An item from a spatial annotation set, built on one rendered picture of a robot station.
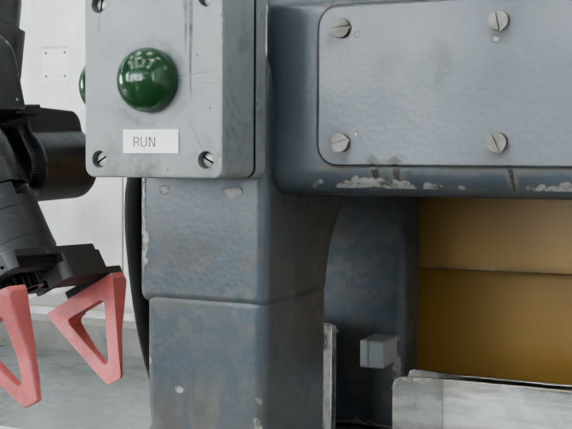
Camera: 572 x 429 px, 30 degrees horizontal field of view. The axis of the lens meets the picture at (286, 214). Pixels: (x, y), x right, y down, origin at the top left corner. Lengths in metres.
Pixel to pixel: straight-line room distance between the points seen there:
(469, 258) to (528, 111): 0.27
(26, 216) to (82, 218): 6.19
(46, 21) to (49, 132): 6.34
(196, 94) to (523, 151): 0.15
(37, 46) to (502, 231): 6.56
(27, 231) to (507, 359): 0.36
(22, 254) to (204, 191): 0.24
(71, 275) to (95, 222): 6.14
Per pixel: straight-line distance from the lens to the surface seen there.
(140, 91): 0.49
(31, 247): 0.77
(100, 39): 0.52
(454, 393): 0.67
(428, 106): 0.50
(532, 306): 0.79
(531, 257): 0.73
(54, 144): 0.84
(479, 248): 0.74
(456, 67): 0.49
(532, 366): 0.79
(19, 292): 0.72
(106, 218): 6.87
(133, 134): 0.50
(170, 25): 0.50
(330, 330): 0.71
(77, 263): 0.79
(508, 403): 0.66
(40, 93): 7.17
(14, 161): 0.80
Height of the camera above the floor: 1.25
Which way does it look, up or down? 3 degrees down
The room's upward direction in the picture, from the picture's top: straight up
